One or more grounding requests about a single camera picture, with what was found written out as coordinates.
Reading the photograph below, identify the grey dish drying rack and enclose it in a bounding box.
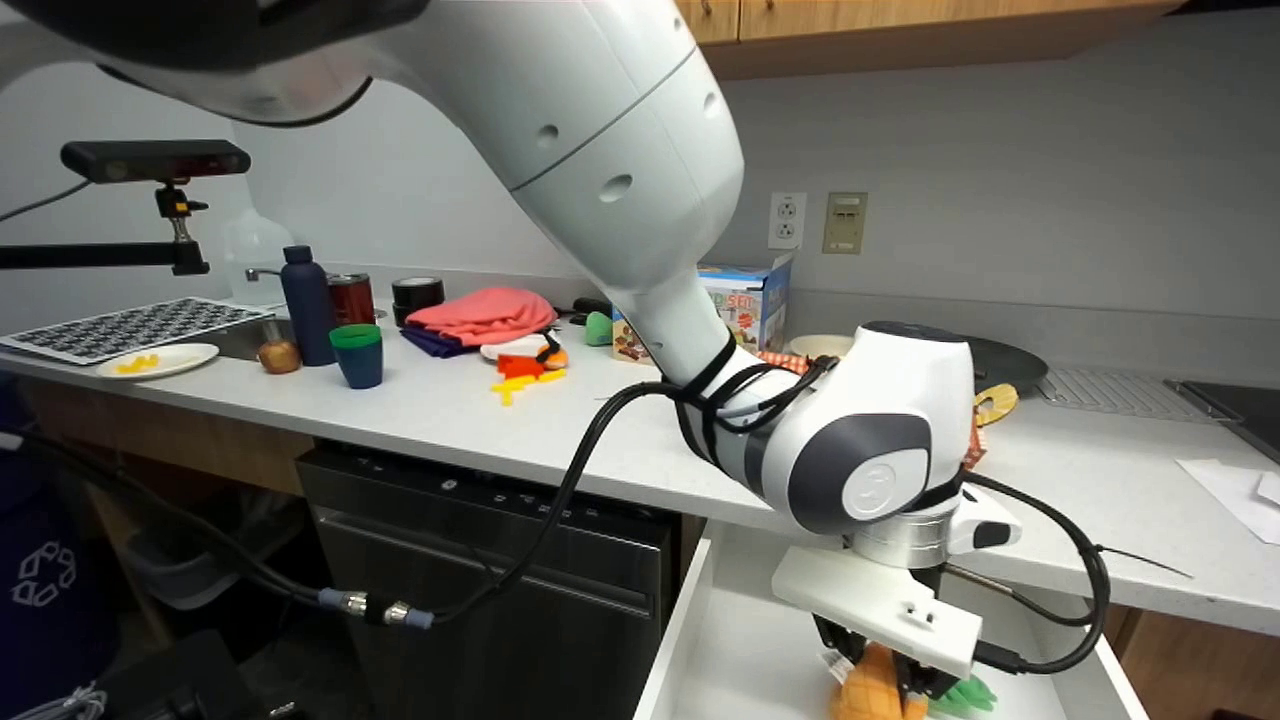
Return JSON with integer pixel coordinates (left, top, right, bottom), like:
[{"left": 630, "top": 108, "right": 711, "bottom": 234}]
[{"left": 0, "top": 295, "right": 264, "bottom": 370}]

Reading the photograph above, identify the pink folded cloth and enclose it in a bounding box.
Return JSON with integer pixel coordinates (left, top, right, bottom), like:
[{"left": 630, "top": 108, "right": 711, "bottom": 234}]
[{"left": 398, "top": 283, "right": 557, "bottom": 358}]

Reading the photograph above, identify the dark blue bottle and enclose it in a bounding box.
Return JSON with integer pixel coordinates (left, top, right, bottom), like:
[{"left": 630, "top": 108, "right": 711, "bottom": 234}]
[{"left": 280, "top": 244, "right": 334, "bottom": 363}]

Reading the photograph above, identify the red can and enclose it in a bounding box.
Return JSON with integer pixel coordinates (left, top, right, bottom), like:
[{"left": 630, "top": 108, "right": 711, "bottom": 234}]
[{"left": 327, "top": 273, "right": 375, "bottom": 325}]

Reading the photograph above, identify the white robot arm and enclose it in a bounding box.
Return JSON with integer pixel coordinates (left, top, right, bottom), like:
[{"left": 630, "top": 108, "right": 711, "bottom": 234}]
[{"left": 3, "top": 0, "right": 995, "bottom": 675}]

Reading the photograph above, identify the black induction cooktop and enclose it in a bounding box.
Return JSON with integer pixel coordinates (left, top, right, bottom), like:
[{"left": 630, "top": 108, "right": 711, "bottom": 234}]
[{"left": 1170, "top": 382, "right": 1280, "bottom": 466}]

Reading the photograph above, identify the blue toy food box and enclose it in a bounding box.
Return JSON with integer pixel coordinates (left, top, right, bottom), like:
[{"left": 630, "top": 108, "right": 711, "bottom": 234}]
[{"left": 698, "top": 256, "right": 791, "bottom": 349}]

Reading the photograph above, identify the black jar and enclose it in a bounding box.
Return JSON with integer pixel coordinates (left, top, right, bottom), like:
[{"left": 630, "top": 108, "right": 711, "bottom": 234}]
[{"left": 391, "top": 277, "right": 443, "bottom": 321}]

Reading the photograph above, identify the red toy fries holder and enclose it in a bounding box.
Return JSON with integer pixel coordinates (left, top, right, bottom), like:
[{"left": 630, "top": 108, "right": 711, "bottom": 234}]
[{"left": 483, "top": 336, "right": 568, "bottom": 405}]

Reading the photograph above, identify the white plate with yellow food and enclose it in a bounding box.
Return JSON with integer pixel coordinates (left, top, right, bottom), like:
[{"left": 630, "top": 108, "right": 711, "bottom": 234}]
[{"left": 98, "top": 343, "right": 219, "bottom": 382}]

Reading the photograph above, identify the white paper sheet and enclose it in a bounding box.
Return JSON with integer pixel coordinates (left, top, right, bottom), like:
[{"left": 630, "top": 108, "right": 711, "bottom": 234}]
[{"left": 1185, "top": 459, "right": 1280, "bottom": 544}]

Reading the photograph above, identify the wooden upper cabinet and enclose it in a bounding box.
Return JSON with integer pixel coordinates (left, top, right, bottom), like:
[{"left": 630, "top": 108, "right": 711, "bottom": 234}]
[{"left": 674, "top": 0, "right": 1185, "bottom": 80}]

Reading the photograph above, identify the small brown toy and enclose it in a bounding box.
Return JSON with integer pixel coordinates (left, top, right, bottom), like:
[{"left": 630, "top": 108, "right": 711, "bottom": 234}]
[{"left": 255, "top": 341, "right": 298, "bottom": 377}]

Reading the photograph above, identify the blue cup green lid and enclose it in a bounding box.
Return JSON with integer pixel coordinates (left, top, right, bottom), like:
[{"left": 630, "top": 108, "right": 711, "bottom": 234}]
[{"left": 327, "top": 325, "right": 385, "bottom": 387}]

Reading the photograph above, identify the black camera on stand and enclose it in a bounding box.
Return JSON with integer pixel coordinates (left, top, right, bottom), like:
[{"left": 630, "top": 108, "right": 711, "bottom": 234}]
[{"left": 0, "top": 141, "right": 250, "bottom": 277}]

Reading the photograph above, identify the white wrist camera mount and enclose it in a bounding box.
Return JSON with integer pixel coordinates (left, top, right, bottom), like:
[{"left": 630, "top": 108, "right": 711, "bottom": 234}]
[{"left": 771, "top": 544, "right": 982, "bottom": 675}]

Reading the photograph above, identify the beige light switch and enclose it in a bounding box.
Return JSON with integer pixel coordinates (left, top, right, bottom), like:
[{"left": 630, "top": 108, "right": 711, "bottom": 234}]
[{"left": 823, "top": 193, "right": 868, "bottom": 256}]

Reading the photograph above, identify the white wall outlet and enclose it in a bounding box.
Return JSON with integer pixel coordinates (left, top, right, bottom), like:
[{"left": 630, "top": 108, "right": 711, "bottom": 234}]
[{"left": 766, "top": 193, "right": 807, "bottom": 252}]

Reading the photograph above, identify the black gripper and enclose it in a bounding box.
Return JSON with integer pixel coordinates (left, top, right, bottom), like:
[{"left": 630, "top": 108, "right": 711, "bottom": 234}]
[{"left": 814, "top": 619, "right": 932, "bottom": 700}]

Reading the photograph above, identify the wooden drawer with white interior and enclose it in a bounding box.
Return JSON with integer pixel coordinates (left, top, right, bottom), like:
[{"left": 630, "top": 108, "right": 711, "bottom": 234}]
[{"left": 630, "top": 523, "right": 1149, "bottom": 720}]

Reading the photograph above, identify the orange pineapple plushie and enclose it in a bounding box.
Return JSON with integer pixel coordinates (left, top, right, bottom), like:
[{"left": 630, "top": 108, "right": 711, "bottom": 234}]
[{"left": 826, "top": 643, "right": 995, "bottom": 720}]

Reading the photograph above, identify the green plush toy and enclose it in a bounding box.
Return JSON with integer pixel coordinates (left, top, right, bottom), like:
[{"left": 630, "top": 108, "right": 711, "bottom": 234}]
[{"left": 582, "top": 311, "right": 612, "bottom": 349}]

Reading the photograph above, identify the blue recycling bin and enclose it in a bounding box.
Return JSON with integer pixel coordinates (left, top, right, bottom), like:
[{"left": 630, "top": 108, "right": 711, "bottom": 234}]
[{"left": 0, "top": 447, "right": 114, "bottom": 720}]

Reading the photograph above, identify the stainless dishwasher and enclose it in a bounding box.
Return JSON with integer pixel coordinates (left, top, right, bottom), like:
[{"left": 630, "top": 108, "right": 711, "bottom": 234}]
[{"left": 296, "top": 443, "right": 680, "bottom": 720}]

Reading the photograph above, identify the black frying pan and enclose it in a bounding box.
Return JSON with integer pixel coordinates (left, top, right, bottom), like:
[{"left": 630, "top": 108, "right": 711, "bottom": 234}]
[{"left": 967, "top": 336, "right": 1047, "bottom": 396}]

